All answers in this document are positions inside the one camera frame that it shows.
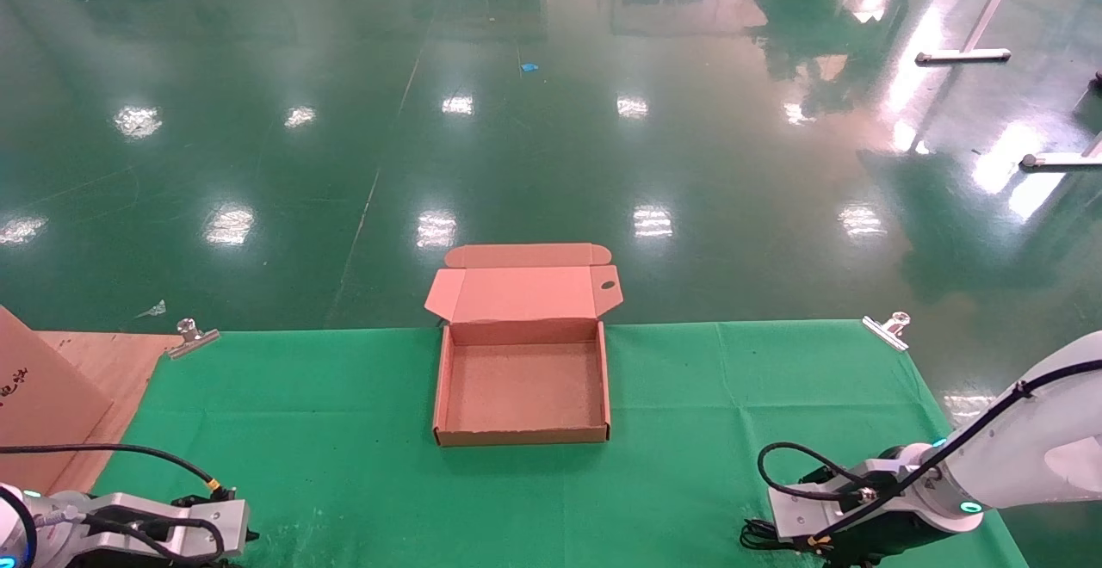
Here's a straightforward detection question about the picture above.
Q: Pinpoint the silver metal binder clip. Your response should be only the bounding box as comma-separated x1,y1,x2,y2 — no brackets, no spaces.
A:
167,318,220,360
862,312,912,353

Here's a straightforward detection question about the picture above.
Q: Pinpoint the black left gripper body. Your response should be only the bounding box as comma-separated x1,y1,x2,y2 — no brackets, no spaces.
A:
86,528,260,568

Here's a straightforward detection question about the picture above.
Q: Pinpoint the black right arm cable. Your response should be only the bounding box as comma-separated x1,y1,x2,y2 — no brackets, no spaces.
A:
757,359,1102,548

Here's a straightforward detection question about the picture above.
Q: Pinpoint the open brown cardboard box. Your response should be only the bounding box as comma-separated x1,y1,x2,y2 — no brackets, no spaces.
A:
424,244,624,448

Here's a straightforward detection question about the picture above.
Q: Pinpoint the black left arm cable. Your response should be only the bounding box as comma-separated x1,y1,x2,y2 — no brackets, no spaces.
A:
0,442,236,502

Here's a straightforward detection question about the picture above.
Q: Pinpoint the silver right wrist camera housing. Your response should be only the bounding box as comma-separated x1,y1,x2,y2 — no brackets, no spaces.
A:
768,460,896,545

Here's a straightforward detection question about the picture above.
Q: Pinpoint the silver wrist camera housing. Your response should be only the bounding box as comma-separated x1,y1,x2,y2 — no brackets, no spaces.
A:
768,460,896,545
82,497,251,565

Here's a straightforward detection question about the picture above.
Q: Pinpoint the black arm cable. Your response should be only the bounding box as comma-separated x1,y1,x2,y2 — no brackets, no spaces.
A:
757,359,1102,548
0,442,236,502

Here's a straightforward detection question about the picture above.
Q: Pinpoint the white metal stand with pole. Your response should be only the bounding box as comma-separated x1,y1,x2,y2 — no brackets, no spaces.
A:
914,0,1031,66

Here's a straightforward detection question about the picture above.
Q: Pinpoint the white metal stand foot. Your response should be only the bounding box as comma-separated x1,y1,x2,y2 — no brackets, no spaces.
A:
1019,133,1102,172

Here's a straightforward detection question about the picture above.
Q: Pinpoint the black wired computer mouse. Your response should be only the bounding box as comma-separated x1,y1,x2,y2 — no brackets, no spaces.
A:
739,518,781,553

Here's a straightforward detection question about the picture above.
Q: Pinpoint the green table cloth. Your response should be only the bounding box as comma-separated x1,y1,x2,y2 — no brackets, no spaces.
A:
90,320,1031,568

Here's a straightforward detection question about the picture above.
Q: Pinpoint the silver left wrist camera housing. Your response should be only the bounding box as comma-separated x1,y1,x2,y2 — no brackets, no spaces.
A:
82,497,251,565

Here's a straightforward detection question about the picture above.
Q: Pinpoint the brown carton with red print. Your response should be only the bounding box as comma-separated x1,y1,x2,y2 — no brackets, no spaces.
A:
0,305,115,493

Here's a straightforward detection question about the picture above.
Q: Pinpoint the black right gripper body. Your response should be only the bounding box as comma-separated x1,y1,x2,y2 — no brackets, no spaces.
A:
818,506,958,568

